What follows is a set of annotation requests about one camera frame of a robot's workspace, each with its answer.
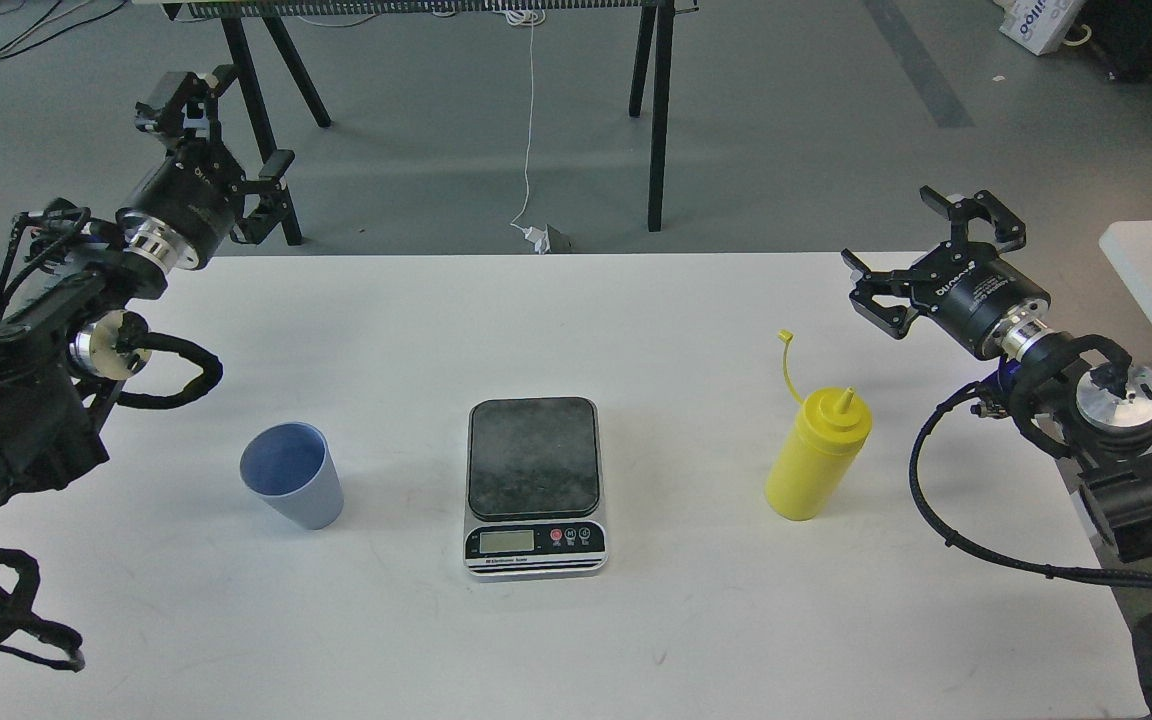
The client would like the blue plastic cup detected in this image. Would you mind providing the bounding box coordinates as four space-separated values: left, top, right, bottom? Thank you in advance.
238 420 344 530

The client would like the white power adapter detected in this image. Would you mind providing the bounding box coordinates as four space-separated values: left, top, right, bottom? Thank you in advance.
522 225 552 255

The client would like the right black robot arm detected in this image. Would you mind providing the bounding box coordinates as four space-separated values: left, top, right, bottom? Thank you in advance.
841 185 1152 591

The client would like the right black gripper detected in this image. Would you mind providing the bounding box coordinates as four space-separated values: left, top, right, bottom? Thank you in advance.
841 184 1051 361

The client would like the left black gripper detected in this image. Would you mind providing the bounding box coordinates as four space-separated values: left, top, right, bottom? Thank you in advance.
118 65 296 272

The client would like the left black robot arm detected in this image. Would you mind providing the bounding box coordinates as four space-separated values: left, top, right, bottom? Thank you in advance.
0 65 294 673

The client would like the yellow squeeze bottle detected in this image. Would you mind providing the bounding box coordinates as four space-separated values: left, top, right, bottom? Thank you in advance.
764 329 873 521

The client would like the digital kitchen scale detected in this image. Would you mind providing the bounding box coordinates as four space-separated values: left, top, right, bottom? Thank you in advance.
462 396 609 582

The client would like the white hanging cable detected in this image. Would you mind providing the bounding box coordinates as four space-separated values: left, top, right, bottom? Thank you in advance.
506 8 550 237

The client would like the black trestle table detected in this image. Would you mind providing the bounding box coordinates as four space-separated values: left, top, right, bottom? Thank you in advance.
142 1 698 238

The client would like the white cardboard box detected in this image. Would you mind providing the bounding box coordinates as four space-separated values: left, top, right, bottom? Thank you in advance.
998 0 1087 56

